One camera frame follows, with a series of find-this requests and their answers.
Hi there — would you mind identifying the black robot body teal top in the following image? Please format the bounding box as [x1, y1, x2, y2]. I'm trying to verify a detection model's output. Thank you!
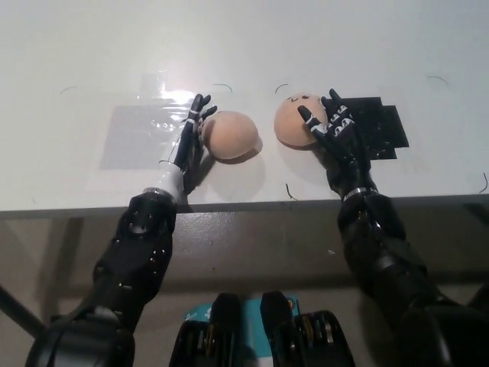
[173, 291, 352, 367]

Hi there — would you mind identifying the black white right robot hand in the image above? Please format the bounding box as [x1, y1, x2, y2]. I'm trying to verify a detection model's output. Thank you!
[297, 88, 379, 202]

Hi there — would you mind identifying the clear shiny tape sheet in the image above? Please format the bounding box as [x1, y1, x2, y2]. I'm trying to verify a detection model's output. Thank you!
[139, 72, 215, 133]

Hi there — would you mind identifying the black tape patch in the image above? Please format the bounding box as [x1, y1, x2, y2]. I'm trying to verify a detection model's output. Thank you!
[339, 96, 410, 160]

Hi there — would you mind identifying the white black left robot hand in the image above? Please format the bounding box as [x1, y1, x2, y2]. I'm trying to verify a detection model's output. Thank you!
[144, 93, 219, 202]

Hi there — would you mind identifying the grey tape patch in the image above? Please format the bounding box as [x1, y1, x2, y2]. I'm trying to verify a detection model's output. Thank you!
[99, 105, 188, 171]

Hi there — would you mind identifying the peach dumpling toy with face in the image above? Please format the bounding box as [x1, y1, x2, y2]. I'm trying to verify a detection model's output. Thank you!
[274, 93, 333, 148]

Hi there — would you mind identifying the dark diagonal table brace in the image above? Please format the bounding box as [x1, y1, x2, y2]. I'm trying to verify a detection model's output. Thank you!
[0, 284, 49, 338]

